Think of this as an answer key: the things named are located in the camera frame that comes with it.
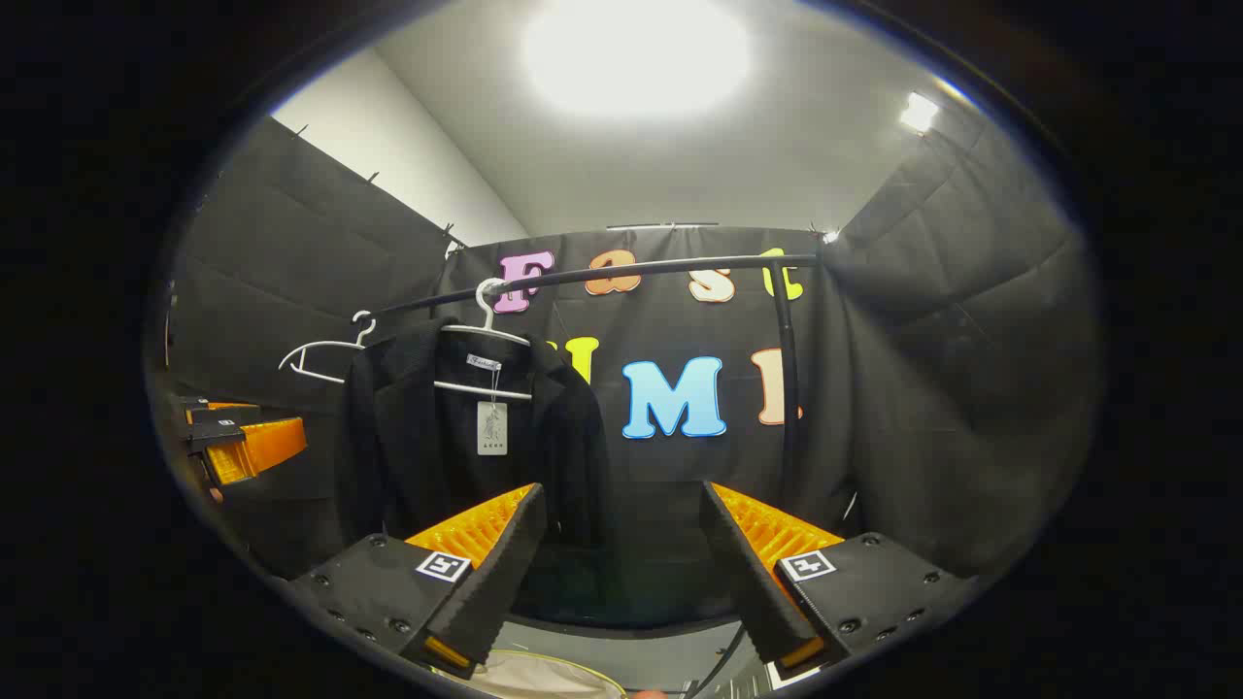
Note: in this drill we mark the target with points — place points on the black clothes rack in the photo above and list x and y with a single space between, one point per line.
787 340

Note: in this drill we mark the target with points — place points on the large ceiling light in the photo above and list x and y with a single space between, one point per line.
636 53

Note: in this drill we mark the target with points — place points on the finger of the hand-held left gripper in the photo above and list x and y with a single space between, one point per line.
262 447
218 414

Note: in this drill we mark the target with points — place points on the beige laundry hamper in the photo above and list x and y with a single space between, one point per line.
544 680

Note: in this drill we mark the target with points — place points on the black backdrop cloth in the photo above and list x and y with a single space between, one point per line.
923 388

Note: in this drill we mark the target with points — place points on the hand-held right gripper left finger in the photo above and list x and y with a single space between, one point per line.
505 573

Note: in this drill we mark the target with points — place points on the white clothes hanger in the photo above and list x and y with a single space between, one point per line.
330 342
484 390

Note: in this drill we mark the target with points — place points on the small ceiling light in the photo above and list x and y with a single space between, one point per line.
919 113

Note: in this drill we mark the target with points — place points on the black knit jacket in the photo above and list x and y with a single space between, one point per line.
408 456

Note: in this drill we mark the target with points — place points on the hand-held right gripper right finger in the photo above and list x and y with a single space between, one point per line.
743 573

